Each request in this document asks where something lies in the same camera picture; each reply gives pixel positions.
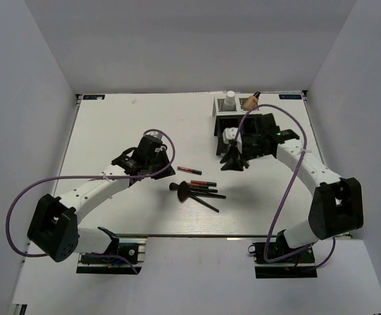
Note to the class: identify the red black lip gloss tube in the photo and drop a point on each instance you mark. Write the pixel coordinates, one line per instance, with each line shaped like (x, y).
(188, 170)

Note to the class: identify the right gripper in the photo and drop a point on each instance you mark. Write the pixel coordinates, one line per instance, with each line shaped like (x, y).
(235, 160)

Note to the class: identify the black metal organizer rack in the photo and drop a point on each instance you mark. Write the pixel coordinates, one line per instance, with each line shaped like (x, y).
(226, 126)

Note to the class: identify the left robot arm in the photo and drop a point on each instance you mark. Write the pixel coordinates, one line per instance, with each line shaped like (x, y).
(55, 226)

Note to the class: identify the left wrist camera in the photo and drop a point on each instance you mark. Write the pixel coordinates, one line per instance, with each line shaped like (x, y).
(155, 134)

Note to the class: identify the foundation bottle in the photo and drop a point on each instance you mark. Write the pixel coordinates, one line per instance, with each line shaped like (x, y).
(251, 102)

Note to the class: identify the white table board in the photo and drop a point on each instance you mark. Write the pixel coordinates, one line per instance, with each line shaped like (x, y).
(250, 199)

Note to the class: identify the black round makeup brush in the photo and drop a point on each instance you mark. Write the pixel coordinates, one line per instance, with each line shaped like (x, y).
(174, 186)

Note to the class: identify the black fan makeup brush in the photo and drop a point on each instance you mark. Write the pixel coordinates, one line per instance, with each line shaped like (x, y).
(184, 195)

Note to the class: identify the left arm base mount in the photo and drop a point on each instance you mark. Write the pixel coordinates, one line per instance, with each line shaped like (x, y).
(126, 258)

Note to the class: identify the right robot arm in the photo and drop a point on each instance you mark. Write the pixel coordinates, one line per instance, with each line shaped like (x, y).
(337, 202)

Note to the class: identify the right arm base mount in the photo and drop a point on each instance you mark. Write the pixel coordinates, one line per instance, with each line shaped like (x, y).
(299, 266)

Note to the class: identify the white jar cap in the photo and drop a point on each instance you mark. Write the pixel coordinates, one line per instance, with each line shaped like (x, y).
(230, 97)

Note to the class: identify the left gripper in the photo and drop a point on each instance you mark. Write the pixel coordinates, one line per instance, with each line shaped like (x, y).
(164, 156)

